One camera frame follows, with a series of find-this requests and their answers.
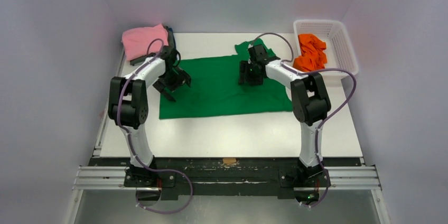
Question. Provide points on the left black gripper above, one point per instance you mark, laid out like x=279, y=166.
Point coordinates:
x=182, y=77

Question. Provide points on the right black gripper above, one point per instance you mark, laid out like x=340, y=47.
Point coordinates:
x=250, y=76

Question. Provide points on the green t shirt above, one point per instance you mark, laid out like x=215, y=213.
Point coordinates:
x=215, y=91

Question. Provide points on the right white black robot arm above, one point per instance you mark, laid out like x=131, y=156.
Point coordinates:
x=309, y=97

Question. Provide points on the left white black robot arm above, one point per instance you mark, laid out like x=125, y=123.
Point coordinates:
x=128, y=105

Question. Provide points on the folded grey t shirt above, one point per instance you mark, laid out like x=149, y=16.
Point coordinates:
x=138, y=60

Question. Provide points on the folded pink t shirt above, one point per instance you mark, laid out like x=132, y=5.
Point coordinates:
x=137, y=40

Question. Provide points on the folded blue t shirt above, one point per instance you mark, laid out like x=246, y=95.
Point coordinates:
x=170, y=37

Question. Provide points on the orange t shirt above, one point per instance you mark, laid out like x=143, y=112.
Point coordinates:
x=312, y=56

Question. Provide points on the brown tape piece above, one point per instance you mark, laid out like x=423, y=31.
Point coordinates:
x=229, y=161

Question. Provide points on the white plastic basket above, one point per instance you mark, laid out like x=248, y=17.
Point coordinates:
x=339, y=50

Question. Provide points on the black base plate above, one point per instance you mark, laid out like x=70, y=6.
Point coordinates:
x=257, y=177

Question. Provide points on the aluminium rail frame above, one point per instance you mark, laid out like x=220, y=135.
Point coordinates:
x=113, y=177

